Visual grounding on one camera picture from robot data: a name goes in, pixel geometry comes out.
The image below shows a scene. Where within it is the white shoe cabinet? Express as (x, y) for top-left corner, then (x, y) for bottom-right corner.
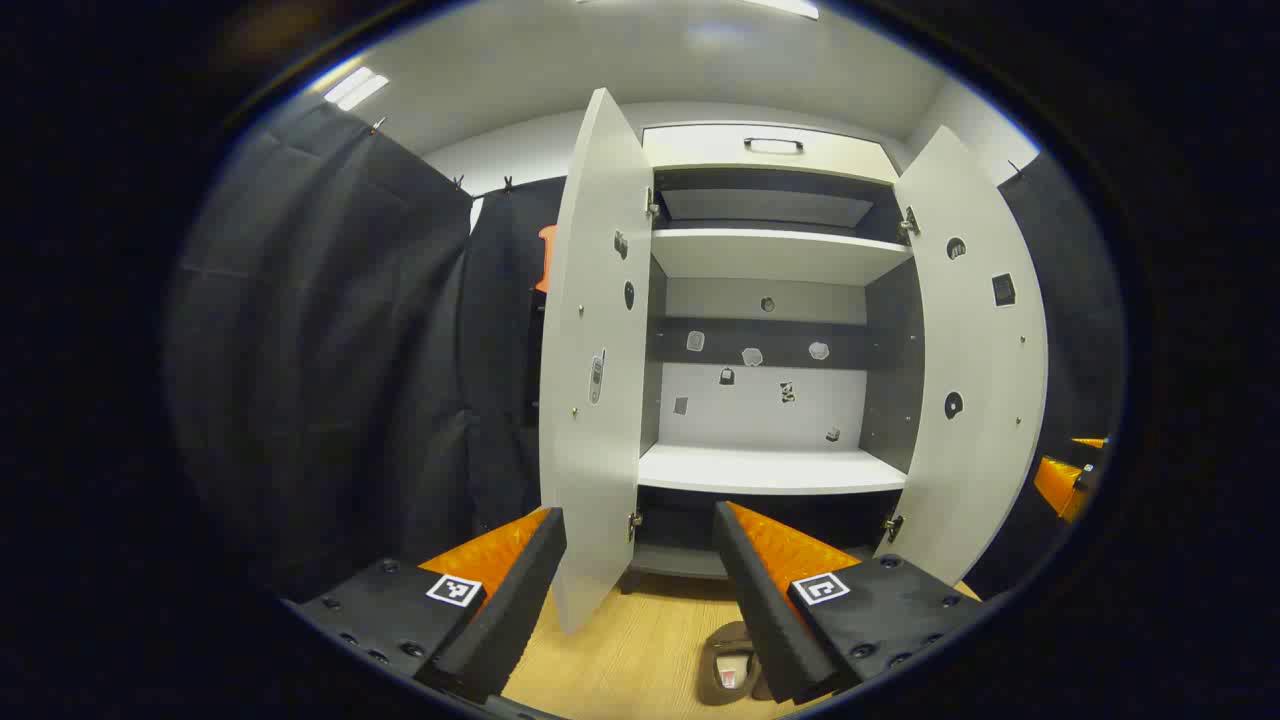
(620, 122), (926, 601)

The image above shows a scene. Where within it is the white drawer with black handle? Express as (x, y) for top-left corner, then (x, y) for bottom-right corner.
(642, 125), (901, 186)

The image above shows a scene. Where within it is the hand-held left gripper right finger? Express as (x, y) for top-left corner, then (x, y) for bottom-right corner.
(712, 501), (986, 706)

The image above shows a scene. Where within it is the white cabinet door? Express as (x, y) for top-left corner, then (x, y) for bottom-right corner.
(540, 88), (656, 636)
(875, 125), (1049, 591)

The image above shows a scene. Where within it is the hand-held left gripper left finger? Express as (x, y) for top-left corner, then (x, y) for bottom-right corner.
(283, 507), (568, 704)

